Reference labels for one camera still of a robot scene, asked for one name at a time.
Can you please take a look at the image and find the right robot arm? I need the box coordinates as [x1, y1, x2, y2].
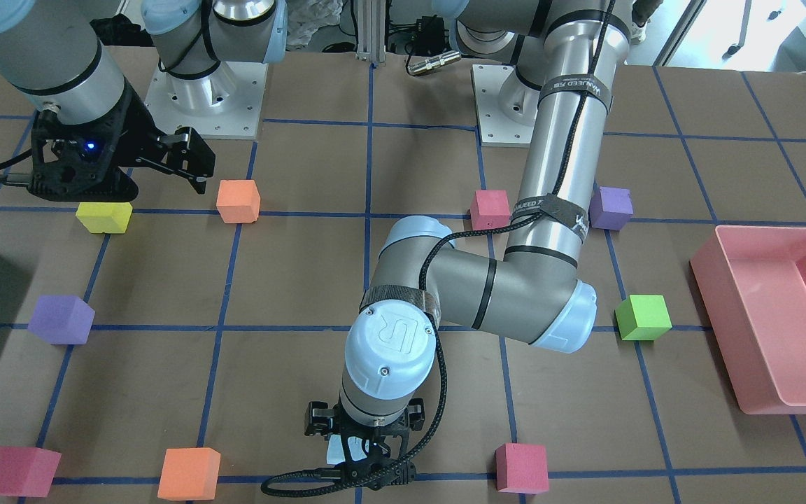
[0, 1, 288, 203]

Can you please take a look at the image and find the purple block near pink tray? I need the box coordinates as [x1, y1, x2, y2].
[588, 186, 634, 232]

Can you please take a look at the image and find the pink block far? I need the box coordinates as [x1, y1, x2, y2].
[0, 446, 62, 498]
[495, 442, 550, 495]

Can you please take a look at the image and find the pink block near base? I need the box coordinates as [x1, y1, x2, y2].
[469, 190, 511, 230]

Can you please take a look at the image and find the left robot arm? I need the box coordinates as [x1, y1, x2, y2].
[260, 1, 631, 498]

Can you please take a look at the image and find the yellow block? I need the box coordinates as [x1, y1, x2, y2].
[76, 203, 132, 234]

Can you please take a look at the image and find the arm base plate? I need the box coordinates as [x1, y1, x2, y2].
[144, 62, 270, 140]
[472, 64, 540, 148]

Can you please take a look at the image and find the aluminium frame post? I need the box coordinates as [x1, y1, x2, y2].
[350, 0, 387, 67]

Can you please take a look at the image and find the pink plastic tray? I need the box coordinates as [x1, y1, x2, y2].
[691, 225, 806, 414]

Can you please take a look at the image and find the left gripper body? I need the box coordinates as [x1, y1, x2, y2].
[305, 398, 425, 491]

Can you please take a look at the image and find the orange block near base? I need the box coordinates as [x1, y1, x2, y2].
[215, 179, 260, 224]

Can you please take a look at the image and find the orange block far side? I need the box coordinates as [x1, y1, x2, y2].
[157, 447, 221, 501]

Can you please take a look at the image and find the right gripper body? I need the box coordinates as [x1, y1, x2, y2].
[26, 88, 215, 203]

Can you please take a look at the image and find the purple block near teal tray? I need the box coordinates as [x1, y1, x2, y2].
[27, 295, 95, 345]

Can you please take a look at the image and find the green block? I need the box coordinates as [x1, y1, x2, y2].
[615, 295, 672, 341]

